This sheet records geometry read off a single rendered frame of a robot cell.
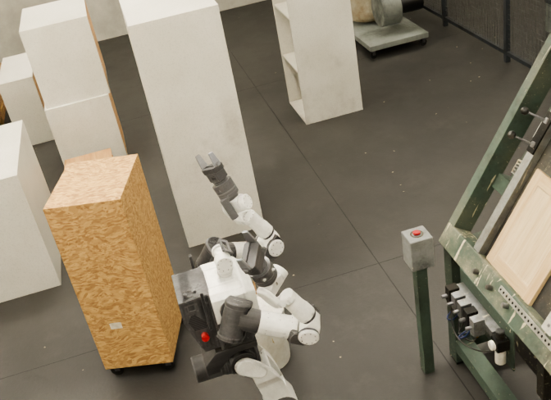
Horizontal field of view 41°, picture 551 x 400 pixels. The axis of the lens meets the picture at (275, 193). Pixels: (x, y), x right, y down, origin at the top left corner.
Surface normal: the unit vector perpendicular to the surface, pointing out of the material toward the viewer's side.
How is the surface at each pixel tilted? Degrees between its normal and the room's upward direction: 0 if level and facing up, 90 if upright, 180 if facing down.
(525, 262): 58
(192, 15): 90
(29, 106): 90
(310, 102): 90
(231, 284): 0
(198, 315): 90
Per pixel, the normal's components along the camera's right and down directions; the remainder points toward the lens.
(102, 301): -0.02, 0.52
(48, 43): 0.25, 0.46
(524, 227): -0.90, -0.22
